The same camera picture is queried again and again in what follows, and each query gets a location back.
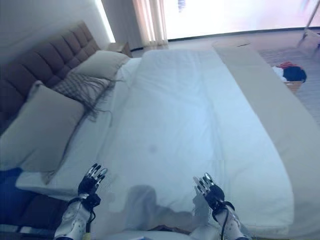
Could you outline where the flat cardboard sheet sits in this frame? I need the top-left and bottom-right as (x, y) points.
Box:
(212, 39), (252, 49)

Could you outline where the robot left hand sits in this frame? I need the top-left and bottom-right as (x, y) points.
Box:
(77, 163), (108, 198)

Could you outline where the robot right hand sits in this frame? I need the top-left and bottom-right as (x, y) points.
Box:
(192, 172), (226, 210)

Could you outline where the large beige pillow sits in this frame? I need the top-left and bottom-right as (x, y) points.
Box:
(0, 83), (85, 173)

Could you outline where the grey striped rug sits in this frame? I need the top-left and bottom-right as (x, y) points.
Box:
(257, 47), (320, 121)

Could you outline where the white duvet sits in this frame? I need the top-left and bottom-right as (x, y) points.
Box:
(98, 48), (293, 231)

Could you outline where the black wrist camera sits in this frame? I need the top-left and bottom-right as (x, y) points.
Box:
(81, 193), (101, 208)
(212, 201), (235, 214)

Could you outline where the white garment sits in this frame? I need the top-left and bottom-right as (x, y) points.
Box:
(271, 65), (286, 82)

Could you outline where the black garment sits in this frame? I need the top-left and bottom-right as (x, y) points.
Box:
(282, 65), (308, 83)

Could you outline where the brown tufted headboard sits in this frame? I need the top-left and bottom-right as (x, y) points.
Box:
(0, 21), (101, 136)

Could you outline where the patterned fringed cushion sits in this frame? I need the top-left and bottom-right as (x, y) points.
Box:
(51, 73), (126, 123)

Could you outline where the wooden nightstand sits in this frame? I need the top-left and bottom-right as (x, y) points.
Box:
(104, 41), (133, 58)

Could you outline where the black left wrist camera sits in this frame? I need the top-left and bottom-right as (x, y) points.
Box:
(81, 193), (101, 208)

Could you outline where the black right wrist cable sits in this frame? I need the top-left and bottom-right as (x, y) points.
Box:
(212, 201), (236, 240)

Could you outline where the white bed sheet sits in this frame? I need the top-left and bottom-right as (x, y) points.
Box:
(14, 57), (143, 202)

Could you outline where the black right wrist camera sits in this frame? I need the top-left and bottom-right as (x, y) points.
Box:
(212, 201), (235, 214)

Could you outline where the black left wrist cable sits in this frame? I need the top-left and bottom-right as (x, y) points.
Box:
(83, 197), (97, 235)

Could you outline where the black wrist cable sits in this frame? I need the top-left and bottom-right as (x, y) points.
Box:
(83, 197), (97, 235)
(212, 201), (236, 240)

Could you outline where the white pillow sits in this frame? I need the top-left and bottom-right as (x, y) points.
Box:
(28, 80), (45, 95)

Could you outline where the metal rolling rack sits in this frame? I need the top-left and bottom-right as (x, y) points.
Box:
(298, 0), (320, 48)

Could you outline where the beige curtain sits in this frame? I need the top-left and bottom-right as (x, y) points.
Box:
(131, 0), (170, 47)

